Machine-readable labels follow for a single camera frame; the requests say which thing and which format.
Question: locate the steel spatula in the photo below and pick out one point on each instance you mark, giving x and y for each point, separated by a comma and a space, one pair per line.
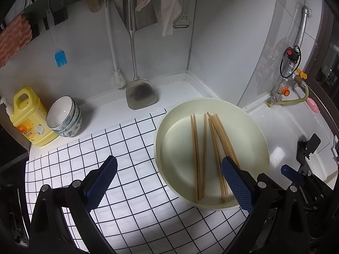
140, 95

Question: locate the white blue-floral bowl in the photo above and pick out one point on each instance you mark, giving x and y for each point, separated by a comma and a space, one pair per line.
76, 116
71, 132
59, 112

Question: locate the steel cleaver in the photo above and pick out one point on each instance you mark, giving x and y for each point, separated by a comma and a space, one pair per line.
145, 18

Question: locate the white black-grid mat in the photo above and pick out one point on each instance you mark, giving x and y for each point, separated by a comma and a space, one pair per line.
137, 190

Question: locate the pink striped dish cloth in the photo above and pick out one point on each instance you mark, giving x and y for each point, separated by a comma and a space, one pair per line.
13, 39

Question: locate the steel gas pipe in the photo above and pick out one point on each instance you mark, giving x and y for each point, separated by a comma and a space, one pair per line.
304, 23

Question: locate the pink soap bar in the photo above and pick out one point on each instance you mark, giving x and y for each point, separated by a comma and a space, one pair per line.
313, 105

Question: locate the cream plastic basin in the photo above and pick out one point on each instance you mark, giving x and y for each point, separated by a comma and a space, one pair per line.
180, 150

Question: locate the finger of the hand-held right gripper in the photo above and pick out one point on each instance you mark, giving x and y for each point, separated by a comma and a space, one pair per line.
291, 174

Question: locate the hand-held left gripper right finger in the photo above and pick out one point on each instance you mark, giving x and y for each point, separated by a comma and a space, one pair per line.
235, 182

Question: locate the group of wooden chopsticks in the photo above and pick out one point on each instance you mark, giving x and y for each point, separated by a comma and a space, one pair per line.
195, 150

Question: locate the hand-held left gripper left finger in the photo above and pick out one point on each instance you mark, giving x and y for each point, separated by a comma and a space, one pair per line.
102, 185

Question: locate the steel peeler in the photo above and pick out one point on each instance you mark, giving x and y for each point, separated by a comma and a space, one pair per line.
182, 22

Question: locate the white bottle brush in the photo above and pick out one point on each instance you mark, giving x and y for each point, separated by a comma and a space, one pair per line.
118, 80

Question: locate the orange-knob gas fitting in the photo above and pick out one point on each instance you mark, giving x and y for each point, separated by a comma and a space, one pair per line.
285, 91

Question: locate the brown wooden brush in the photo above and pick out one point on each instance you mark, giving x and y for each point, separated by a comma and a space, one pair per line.
94, 4

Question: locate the dark window frame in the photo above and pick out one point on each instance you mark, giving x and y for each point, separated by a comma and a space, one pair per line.
328, 58

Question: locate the blue silicone basting brush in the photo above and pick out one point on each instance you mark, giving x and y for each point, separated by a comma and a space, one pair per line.
61, 58

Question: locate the beige hanging cloth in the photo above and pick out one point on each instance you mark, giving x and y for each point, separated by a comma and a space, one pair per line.
166, 5

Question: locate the yellow detergent pump bottle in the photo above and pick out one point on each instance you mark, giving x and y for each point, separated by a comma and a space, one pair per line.
29, 121

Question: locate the red-knob gas valve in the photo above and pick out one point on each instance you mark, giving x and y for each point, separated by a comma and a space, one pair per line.
291, 53

